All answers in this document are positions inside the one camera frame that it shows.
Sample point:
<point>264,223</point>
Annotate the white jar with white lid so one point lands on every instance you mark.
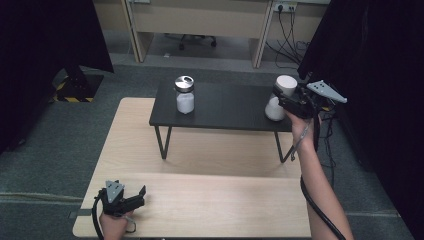
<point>275,112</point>

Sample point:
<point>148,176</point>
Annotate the beige office desk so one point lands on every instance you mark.
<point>200,20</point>

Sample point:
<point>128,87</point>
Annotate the black curtain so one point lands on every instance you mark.
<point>376,150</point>
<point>40,50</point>

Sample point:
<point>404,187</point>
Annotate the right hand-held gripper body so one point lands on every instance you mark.
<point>301,103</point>

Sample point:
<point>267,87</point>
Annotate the glass jar with silver lid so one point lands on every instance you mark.
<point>185,103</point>

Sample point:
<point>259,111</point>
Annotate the white wall power outlet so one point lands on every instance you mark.
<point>284,6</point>

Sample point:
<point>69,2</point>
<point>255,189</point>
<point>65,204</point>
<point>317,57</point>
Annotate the black shelf with metal legs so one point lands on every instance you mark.
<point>226,106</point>

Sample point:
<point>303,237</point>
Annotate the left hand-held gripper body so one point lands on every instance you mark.
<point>113,200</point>

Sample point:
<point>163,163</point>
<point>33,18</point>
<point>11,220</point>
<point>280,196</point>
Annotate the black office chair base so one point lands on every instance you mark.
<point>196,38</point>

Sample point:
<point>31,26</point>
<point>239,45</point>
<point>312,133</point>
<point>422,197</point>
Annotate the person's right hand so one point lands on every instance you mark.
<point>305,131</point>

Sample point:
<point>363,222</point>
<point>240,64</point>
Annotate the person's left hand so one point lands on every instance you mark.
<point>113,228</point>

